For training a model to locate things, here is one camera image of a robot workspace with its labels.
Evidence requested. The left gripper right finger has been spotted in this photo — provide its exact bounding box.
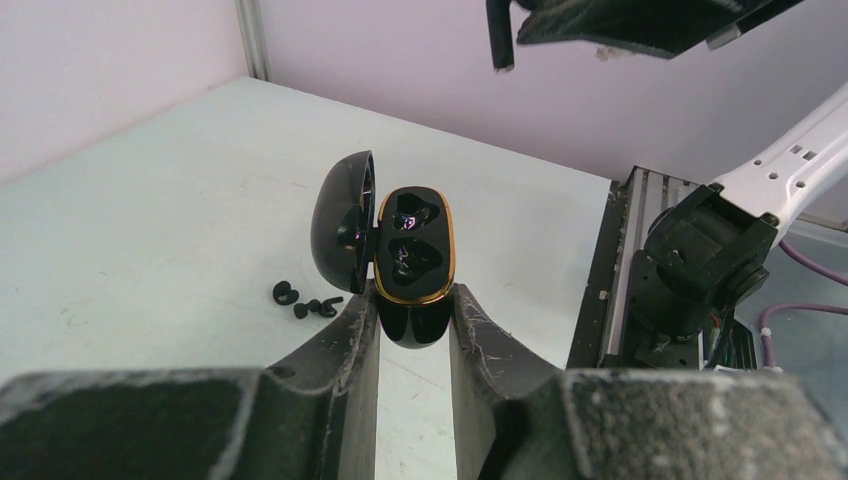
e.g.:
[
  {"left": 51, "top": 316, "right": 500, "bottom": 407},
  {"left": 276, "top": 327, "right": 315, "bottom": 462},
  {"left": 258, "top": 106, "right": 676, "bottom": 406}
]
[{"left": 449, "top": 284, "right": 847, "bottom": 479}]

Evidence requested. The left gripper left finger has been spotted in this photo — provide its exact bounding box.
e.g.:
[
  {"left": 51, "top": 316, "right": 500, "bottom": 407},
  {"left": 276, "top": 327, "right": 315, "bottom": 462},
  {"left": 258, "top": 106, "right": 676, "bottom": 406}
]
[{"left": 1, "top": 285, "right": 380, "bottom": 479}]

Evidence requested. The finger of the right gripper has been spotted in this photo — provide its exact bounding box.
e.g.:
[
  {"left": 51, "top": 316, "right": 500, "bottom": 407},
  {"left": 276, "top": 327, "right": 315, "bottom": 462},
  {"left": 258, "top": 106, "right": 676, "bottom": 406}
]
[
  {"left": 517, "top": 0, "right": 800, "bottom": 59},
  {"left": 485, "top": 0, "right": 514, "bottom": 72}
]

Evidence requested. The black ear-hook earbud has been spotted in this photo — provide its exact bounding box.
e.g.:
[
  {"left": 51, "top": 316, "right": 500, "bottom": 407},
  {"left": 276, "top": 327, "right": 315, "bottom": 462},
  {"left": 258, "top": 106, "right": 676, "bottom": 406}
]
[
  {"left": 293, "top": 296, "right": 344, "bottom": 319},
  {"left": 272, "top": 280, "right": 300, "bottom": 306}
]

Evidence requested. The black gold-striped charging case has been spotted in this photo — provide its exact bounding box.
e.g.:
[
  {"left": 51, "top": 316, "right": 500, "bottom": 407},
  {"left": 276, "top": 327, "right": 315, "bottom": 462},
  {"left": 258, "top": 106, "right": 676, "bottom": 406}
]
[{"left": 310, "top": 150, "right": 456, "bottom": 349}]

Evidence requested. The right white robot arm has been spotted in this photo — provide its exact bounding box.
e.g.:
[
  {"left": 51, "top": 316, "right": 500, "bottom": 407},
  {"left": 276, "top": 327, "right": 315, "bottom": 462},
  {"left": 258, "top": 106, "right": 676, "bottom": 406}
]
[{"left": 486, "top": 1, "right": 847, "bottom": 370}]

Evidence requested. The left aluminium frame post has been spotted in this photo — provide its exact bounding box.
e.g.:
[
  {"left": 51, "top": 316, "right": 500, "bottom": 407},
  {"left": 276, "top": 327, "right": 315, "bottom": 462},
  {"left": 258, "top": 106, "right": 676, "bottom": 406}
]
[{"left": 235, "top": 0, "right": 270, "bottom": 82}]

